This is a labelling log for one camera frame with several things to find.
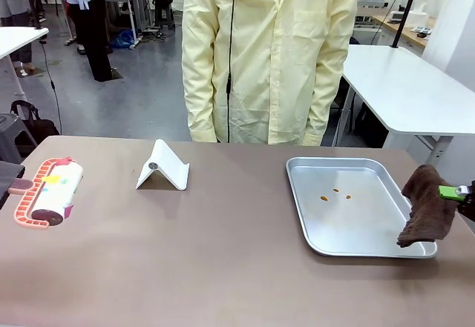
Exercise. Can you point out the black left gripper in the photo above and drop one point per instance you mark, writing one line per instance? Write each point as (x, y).
(9, 184)

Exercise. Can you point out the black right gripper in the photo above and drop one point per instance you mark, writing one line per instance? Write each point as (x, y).
(470, 202)

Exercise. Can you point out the dark brown cloth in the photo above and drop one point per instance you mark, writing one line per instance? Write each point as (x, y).
(426, 208)

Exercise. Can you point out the yellow paper scrap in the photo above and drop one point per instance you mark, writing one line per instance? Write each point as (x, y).
(52, 179)

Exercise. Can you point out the red-pink paper scrap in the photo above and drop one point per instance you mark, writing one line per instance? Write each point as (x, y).
(65, 161)

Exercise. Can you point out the magenta paper scrap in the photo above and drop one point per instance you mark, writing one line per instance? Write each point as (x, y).
(68, 212)

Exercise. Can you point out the grey plastic stool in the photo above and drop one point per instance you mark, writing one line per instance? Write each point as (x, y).
(11, 134)

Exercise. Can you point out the black backpack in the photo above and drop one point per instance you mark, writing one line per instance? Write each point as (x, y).
(35, 128)

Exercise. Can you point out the silver metal tray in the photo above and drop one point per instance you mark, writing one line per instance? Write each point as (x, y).
(345, 212)

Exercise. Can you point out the large white table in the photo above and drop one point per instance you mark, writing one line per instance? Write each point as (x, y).
(404, 89)

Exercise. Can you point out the small white table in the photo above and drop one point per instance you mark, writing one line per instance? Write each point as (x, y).
(16, 39)

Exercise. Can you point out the white folding stand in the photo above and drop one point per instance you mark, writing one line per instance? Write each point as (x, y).
(167, 169)

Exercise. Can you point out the long wooden workbench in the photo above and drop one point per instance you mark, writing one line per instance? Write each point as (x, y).
(402, 29)

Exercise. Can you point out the bystander in grey skirt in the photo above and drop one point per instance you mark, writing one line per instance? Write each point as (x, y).
(16, 12)

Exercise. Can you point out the blue plastic bag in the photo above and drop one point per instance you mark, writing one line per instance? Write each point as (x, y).
(123, 40)

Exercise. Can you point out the bystander in black trousers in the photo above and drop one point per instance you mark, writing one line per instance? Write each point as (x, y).
(91, 19)

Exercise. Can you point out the black tripod pole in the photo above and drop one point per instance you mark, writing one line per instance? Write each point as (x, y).
(406, 8)

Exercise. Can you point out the person in yellow shirt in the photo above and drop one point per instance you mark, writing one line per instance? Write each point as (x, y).
(267, 56)

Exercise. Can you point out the black step stool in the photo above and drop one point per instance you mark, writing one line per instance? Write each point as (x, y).
(163, 6)

